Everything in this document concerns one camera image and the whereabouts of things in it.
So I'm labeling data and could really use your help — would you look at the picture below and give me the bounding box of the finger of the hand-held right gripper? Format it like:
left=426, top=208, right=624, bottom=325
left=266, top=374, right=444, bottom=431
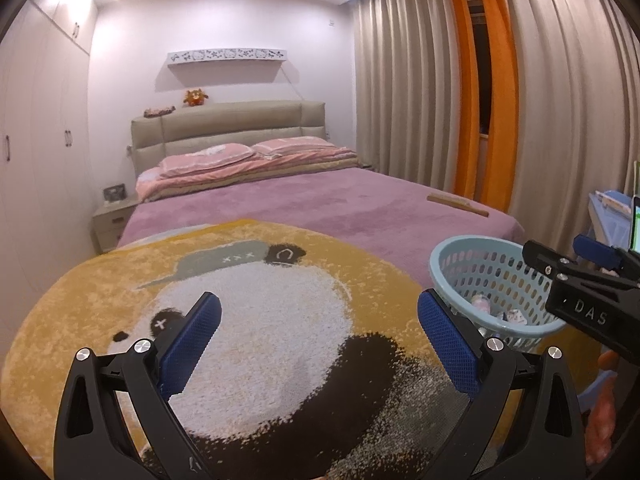
left=572, top=234, right=640, bottom=286
left=522, top=241, right=583, bottom=281

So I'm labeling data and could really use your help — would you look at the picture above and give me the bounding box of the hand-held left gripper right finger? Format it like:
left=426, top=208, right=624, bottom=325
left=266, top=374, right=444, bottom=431
left=416, top=287, right=587, bottom=480

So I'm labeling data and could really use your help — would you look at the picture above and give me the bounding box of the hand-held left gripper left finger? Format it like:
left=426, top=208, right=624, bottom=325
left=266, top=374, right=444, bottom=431
left=52, top=291, right=223, bottom=480

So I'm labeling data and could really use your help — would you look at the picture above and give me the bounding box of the light blue plastic basket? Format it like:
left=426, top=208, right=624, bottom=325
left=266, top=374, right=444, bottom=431
left=429, top=236, right=568, bottom=352

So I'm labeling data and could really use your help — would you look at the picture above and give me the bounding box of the white dotted cloth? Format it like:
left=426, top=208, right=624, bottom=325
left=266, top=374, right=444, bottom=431
left=497, top=309, right=531, bottom=328

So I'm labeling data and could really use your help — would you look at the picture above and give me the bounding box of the person's right forearm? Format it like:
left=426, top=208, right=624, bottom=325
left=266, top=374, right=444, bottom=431
left=584, top=350, right=623, bottom=467

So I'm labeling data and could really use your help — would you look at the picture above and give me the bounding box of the light blue plastic rack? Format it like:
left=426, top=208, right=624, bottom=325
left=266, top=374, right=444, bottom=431
left=587, top=189, right=632, bottom=253

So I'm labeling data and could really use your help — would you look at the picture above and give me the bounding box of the green lit screen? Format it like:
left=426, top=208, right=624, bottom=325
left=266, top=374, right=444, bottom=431
left=629, top=195, right=640, bottom=253

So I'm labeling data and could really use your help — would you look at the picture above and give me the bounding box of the round yellow panda rug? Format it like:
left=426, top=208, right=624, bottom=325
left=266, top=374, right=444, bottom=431
left=2, top=217, right=596, bottom=480

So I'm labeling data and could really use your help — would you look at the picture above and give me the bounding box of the wooden stick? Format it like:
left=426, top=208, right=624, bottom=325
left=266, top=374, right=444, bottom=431
left=426, top=192, right=490, bottom=219

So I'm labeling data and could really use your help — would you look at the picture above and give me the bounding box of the beige nightstand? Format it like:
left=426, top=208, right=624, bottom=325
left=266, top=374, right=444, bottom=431
left=91, top=195, right=141, bottom=255

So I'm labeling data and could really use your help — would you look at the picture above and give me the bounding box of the beige curtain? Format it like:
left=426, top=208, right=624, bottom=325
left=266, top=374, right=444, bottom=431
left=500, top=0, right=640, bottom=261
left=352, top=0, right=466, bottom=196

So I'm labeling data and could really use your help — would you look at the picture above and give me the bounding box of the orange curtain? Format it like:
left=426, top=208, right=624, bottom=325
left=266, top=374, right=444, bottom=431
left=442, top=0, right=481, bottom=206
left=472, top=0, right=521, bottom=216

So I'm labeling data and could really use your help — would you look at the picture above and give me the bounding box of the pink pillow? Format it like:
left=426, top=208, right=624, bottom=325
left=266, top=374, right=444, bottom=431
left=157, top=143, right=255, bottom=179
left=251, top=136, right=337, bottom=158

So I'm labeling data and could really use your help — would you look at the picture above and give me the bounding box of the purple bed blanket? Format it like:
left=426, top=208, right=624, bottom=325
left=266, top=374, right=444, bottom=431
left=117, top=166, right=525, bottom=286

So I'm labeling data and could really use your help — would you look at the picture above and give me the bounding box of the pink quilt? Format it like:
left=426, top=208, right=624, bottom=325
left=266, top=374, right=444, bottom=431
left=135, top=145, right=362, bottom=203

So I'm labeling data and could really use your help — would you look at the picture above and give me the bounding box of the beige bed headboard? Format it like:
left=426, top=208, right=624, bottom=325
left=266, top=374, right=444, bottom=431
left=131, top=100, right=328, bottom=181

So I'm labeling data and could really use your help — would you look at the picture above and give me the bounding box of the white wardrobe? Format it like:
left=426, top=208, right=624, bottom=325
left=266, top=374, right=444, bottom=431
left=0, top=0, right=101, bottom=331

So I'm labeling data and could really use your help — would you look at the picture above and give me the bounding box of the white wall shelf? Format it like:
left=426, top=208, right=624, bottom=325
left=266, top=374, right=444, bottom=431
left=167, top=47, right=288, bottom=67

